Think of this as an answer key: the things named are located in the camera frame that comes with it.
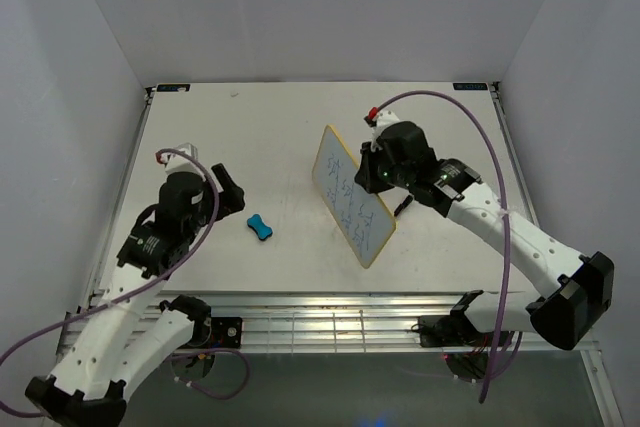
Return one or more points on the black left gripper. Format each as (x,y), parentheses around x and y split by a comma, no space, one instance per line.
(232,195)

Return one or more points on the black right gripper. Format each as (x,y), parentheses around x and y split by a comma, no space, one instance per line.
(365,175)

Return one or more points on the blue whiteboard eraser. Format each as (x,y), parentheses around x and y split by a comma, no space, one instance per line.
(257,225)

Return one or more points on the yellow framed small whiteboard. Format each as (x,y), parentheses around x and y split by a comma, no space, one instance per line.
(364,219)

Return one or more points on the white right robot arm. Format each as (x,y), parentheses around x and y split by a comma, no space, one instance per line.
(574,290)

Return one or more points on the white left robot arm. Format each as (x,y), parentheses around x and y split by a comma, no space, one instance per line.
(94,381)

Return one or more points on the blue label sticker right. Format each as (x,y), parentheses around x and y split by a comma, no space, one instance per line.
(470,86)

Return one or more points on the blue label sticker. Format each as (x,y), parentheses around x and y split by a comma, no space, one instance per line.
(470,86)
(177,88)

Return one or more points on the blue label sticker left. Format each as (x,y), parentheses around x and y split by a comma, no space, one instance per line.
(177,88)

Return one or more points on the wire whiteboard stand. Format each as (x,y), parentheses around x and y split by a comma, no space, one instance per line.
(406,202)

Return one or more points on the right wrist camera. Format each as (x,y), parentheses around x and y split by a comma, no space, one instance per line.
(379,119)

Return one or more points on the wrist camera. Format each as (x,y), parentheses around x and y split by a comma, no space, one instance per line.
(174,163)
(379,119)

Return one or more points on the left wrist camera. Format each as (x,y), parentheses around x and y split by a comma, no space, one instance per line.
(174,163)

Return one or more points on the aluminium frame rails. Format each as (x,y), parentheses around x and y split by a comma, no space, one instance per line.
(303,290)

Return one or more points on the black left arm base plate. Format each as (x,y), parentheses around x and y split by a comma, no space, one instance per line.
(214,332)

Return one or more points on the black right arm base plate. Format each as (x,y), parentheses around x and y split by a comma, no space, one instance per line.
(450,331)

